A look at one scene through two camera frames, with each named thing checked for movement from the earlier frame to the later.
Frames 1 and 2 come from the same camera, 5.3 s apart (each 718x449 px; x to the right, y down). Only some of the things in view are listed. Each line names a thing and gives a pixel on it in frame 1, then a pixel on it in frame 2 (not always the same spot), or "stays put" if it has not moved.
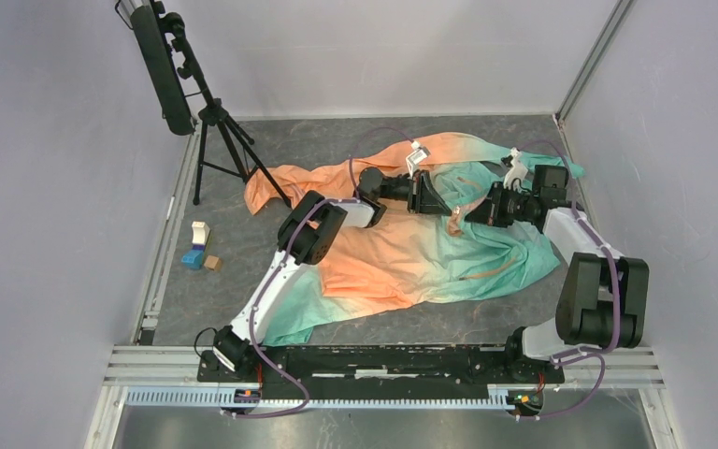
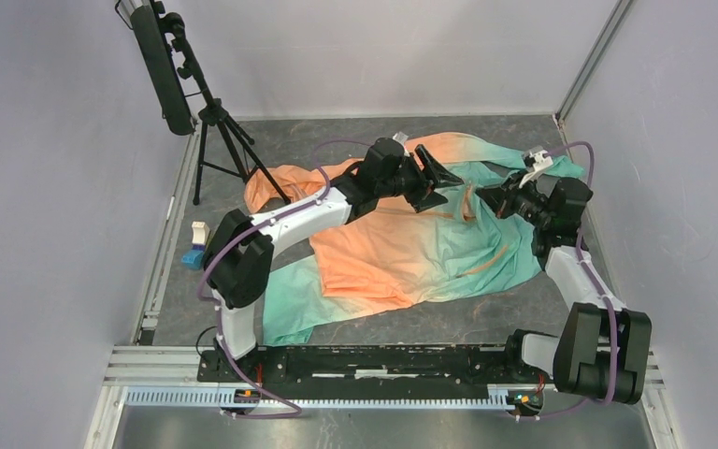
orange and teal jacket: x=406 y=244 stays put
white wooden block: x=200 y=231 stays put
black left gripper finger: x=431 y=200 to x=438 y=175
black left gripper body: x=413 y=193 stays put
